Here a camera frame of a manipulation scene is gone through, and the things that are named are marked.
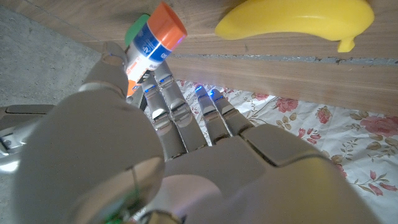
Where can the green ball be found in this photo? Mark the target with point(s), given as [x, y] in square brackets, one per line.
[135, 29]

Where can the floral backdrop cloth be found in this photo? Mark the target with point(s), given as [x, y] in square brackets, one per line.
[311, 130]

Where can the yellow toy banana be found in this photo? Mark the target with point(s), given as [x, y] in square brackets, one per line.
[295, 18]

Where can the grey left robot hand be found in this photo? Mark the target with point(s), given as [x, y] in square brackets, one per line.
[248, 180]

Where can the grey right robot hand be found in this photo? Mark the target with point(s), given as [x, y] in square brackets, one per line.
[21, 127]

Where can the glue stick body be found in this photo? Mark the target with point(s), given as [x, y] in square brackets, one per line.
[152, 43]

